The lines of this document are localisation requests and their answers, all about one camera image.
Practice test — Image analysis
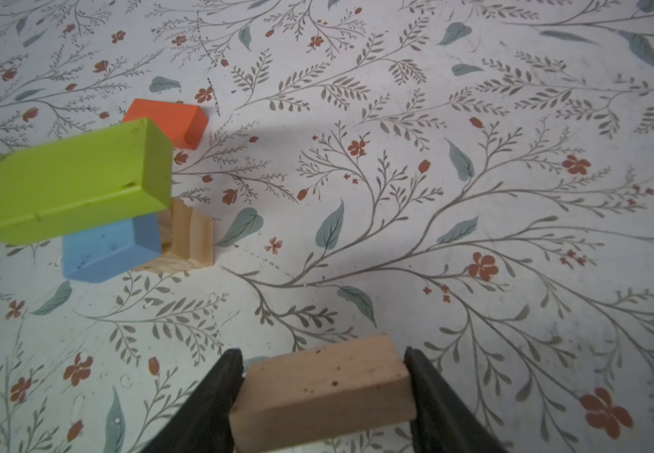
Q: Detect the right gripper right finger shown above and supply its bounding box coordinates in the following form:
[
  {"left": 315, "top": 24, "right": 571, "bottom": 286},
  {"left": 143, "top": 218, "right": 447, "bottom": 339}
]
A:
[{"left": 404, "top": 347, "right": 506, "bottom": 453}]

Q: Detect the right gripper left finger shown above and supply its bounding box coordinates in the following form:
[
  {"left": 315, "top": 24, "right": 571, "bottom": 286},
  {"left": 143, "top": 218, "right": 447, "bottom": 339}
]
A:
[{"left": 144, "top": 348, "right": 244, "bottom": 453}]

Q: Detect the natural plain wood block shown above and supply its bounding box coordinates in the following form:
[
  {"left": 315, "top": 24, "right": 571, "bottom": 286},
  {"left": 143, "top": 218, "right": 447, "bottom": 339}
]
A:
[{"left": 229, "top": 335, "right": 417, "bottom": 452}]

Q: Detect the small letter wood cube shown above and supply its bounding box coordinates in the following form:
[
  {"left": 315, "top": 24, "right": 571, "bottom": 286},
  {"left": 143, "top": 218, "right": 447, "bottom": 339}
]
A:
[{"left": 134, "top": 197, "right": 215, "bottom": 274}]

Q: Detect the light blue wood block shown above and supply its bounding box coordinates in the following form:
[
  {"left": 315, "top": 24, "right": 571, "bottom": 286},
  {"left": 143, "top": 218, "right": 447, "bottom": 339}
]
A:
[{"left": 63, "top": 213, "right": 163, "bottom": 283}]

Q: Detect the lime green wood block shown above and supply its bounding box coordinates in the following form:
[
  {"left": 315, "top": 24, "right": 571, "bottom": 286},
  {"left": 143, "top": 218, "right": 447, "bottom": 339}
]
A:
[{"left": 0, "top": 118, "right": 173, "bottom": 245}]

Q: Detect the red-orange wood block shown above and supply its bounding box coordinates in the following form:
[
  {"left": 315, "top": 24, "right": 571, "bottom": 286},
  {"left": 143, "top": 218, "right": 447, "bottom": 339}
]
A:
[{"left": 123, "top": 99, "right": 209, "bottom": 150}]

